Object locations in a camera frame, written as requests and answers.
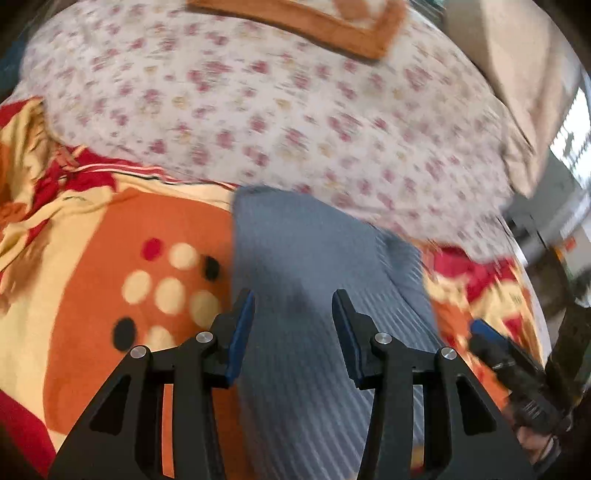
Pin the red yellow orange blanket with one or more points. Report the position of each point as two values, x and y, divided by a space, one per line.
92 230

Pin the window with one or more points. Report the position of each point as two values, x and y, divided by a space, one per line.
575 138

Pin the person's right hand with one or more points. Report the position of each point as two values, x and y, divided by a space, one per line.
531 445

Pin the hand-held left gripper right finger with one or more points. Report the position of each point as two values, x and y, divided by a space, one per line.
347 337

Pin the grey ribbed knit garment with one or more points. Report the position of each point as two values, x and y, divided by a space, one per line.
300 258

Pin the floral print quilt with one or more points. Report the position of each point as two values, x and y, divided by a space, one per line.
258 106

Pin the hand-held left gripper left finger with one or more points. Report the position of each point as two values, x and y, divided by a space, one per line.
240 337

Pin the beige curtain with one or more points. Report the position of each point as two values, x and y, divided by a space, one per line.
512 69

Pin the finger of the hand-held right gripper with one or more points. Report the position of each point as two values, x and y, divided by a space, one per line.
485 330

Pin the orange patterned towel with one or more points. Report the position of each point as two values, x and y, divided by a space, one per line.
323 23

